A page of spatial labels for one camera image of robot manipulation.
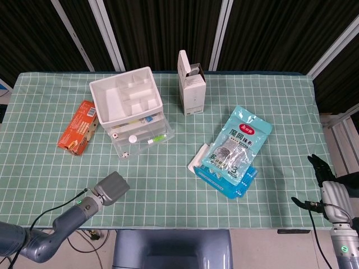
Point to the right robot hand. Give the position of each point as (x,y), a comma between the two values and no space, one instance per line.
(336,199)

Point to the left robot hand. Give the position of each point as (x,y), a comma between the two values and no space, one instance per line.
(112,187)

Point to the clear plastic drawer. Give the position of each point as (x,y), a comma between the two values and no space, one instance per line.
(143,148)
(160,122)
(165,129)

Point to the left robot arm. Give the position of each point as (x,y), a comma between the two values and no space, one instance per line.
(56,229)

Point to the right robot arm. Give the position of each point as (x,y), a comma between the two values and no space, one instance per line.
(345,246)

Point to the white dice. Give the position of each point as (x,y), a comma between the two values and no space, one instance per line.
(125,154)
(114,135)

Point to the floor plug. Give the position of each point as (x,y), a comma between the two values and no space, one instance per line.
(94,234)

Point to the white round cap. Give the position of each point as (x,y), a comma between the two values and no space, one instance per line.
(133,139)

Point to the green checked tablecloth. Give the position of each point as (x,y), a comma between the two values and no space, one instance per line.
(168,196)

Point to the green marker pen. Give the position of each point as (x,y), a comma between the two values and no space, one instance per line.
(157,139)

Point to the orange snack box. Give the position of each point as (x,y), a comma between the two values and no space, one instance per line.
(75,129)

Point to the white metal rack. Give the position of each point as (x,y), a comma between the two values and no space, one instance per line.
(340,123)

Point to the small blue block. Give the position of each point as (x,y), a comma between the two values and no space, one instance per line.
(149,119)

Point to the blue robot torso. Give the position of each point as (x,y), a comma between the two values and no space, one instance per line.
(171,246)

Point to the white plastic tray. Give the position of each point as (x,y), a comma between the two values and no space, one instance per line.
(197,159)

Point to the flat blue cardboard box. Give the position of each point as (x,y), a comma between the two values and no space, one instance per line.
(232,189)

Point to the teal cleaning cloth package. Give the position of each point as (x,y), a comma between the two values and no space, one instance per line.
(238,140)

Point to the tall white carton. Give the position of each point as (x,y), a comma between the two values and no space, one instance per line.
(193,95)

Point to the grey device in carton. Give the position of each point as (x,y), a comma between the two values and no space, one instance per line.
(195,70)

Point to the blue white board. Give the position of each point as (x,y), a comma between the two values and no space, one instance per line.
(4,89)

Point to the black table bracket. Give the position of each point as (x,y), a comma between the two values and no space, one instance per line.
(294,231)

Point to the white drawer organizer frame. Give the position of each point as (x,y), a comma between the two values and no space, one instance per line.
(109,101)

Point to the aluminium frame post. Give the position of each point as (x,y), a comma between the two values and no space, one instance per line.
(108,33)
(221,33)
(71,33)
(333,47)

